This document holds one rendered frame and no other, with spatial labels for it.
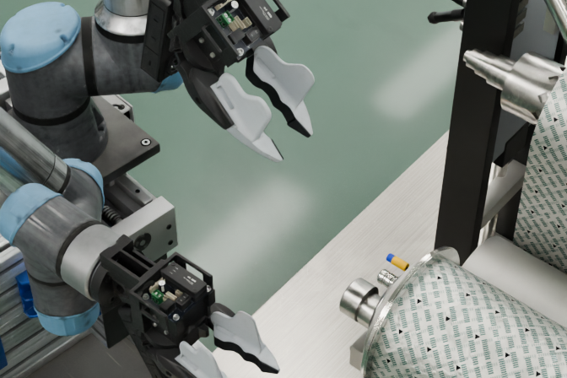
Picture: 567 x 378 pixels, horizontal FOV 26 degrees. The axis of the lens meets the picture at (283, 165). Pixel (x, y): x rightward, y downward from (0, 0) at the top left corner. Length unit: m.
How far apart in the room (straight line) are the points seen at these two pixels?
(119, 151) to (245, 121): 0.82
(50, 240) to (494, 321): 0.52
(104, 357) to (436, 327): 1.42
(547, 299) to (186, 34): 0.41
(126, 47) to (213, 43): 0.69
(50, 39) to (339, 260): 0.51
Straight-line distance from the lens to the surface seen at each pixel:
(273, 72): 1.12
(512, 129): 1.41
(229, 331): 1.29
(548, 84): 1.19
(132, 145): 1.90
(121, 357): 2.40
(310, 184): 2.97
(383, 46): 3.36
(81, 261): 1.32
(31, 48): 1.74
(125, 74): 1.76
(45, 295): 1.43
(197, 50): 1.09
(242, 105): 1.08
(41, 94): 1.79
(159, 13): 1.12
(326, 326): 1.55
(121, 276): 1.29
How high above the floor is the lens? 2.13
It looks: 45 degrees down
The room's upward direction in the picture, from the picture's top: straight up
